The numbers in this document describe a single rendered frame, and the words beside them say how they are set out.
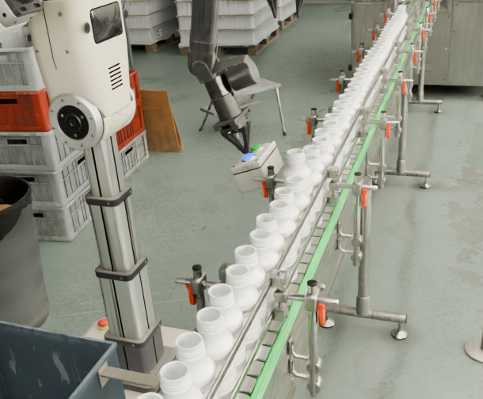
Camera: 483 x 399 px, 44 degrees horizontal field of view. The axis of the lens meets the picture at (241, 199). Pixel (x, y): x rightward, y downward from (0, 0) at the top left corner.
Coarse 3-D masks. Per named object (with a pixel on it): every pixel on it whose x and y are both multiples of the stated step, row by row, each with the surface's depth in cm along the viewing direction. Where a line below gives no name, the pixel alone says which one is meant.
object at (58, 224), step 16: (80, 192) 354; (32, 208) 342; (48, 208) 339; (64, 208) 338; (80, 208) 357; (48, 224) 346; (64, 224) 342; (80, 224) 358; (48, 240) 350; (64, 240) 347
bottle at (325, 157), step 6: (318, 138) 144; (324, 138) 144; (312, 144) 143; (318, 144) 141; (324, 144) 141; (324, 150) 142; (324, 156) 142; (330, 156) 143; (324, 162) 142; (330, 162) 143
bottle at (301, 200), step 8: (296, 176) 124; (288, 184) 122; (296, 184) 122; (304, 184) 123; (296, 192) 122; (304, 192) 124; (296, 200) 123; (304, 200) 123; (304, 208) 123; (304, 224) 125; (304, 232) 126; (304, 240) 126
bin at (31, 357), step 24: (0, 336) 124; (24, 336) 121; (48, 336) 119; (72, 336) 117; (0, 360) 128; (24, 360) 125; (48, 360) 122; (72, 360) 120; (96, 360) 117; (0, 384) 130; (24, 384) 128; (48, 384) 126; (72, 384) 123; (96, 384) 109; (120, 384) 117; (144, 384) 106
